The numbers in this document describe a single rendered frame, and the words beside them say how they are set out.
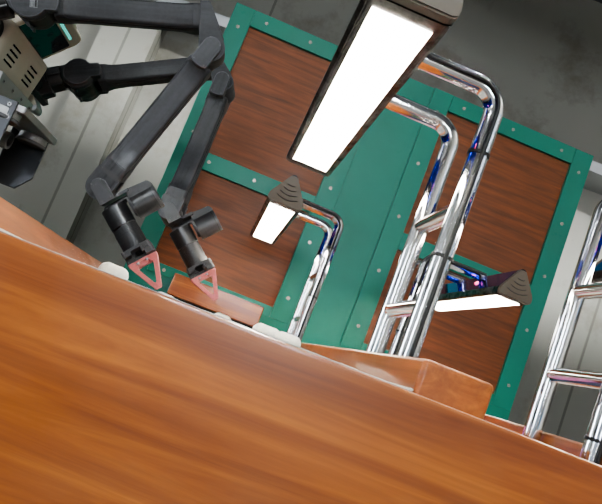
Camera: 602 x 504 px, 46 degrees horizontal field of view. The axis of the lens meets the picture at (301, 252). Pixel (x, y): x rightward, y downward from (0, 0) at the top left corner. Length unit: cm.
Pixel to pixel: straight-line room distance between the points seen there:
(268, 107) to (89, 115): 186
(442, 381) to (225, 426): 15
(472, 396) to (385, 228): 190
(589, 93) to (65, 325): 439
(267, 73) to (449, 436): 207
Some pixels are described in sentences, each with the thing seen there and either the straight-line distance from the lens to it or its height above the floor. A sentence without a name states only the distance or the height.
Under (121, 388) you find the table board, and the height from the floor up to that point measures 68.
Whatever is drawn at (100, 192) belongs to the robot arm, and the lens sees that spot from 156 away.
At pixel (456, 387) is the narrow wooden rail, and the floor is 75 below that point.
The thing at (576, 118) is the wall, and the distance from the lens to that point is 462.
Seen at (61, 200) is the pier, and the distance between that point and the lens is 403.
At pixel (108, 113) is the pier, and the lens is 411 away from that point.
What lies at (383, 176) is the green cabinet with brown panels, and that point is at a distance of 243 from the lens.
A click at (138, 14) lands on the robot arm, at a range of 163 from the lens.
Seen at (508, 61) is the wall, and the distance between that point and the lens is 459.
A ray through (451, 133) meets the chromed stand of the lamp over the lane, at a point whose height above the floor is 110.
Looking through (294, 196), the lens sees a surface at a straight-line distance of 155.
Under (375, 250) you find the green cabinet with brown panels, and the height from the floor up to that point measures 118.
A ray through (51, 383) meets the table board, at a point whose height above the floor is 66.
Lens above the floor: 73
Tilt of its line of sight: 9 degrees up
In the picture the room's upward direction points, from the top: 21 degrees clockwise
